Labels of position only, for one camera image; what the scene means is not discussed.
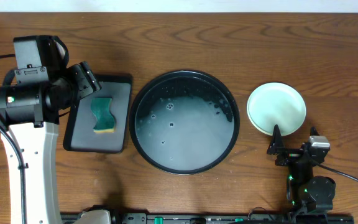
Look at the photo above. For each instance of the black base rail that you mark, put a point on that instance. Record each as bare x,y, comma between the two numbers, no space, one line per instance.
143,218

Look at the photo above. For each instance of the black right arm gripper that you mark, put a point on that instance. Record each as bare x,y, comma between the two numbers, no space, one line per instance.
276,146

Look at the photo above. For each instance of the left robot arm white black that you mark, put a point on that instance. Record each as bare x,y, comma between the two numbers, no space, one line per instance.
30,101

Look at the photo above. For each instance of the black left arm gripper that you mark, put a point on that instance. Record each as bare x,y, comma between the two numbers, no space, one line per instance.
87,79

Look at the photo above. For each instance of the black rectangular tray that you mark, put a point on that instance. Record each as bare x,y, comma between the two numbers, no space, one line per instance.
79,134

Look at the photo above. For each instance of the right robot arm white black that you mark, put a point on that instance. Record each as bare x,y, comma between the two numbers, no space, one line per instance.
310,195

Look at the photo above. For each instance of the black round tray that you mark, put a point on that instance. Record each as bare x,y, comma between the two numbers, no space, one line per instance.
184,122

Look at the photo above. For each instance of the light green plate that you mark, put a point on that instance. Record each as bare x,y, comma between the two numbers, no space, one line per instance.
274,104

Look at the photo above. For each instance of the green yellow sponge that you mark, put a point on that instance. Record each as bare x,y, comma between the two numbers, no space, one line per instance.
105,121

